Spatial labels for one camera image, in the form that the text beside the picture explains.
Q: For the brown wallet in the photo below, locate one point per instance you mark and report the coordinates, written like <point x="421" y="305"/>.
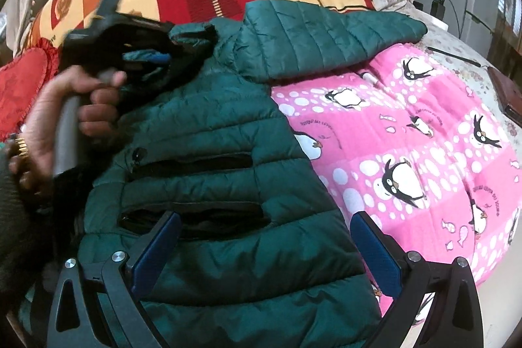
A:
<point x="507" y="91"/>

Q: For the green puffer jacket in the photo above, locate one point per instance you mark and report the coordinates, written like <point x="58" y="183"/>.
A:
<point x="224" y="128"/>

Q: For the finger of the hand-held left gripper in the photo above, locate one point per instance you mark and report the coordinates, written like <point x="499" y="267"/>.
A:
<point x="191" y="33"/>
<point x="157" y="57"/>

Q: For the red heart pillow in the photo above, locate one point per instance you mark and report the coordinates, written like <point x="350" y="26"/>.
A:
<point x="20" y="87"/>

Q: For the black rod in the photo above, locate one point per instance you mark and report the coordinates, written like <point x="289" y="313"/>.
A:
<point x="456" y="56"/>

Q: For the person's left hand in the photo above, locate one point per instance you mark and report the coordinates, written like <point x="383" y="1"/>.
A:
<point x="38" y="128"/>

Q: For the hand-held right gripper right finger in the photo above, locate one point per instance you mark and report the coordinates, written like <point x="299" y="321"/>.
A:
<point x="375" y="254"/>

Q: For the black power adapter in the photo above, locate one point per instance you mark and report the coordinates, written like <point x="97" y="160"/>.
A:
<point x="439" y="6"/>

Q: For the person's left forearm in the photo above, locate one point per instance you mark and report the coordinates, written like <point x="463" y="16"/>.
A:
<point x="20" y="250"/>

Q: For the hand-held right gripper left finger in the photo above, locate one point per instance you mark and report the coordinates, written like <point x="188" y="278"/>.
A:
<point x="157" y="250"/>

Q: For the pink penguin blanket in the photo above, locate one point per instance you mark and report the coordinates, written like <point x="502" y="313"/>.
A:
<point x="367" y="136"/>

